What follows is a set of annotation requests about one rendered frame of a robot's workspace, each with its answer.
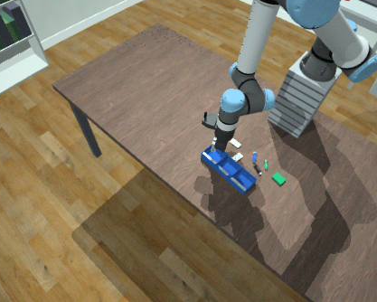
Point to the blue three-compartment bin rack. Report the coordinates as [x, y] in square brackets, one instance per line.
[229, 169]

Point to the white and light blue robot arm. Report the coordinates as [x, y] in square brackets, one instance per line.
[354, 57]

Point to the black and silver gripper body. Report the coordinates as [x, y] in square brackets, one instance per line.
[223, 133]

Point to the white domino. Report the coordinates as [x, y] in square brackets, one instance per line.
[235, 143]
[237, 157]

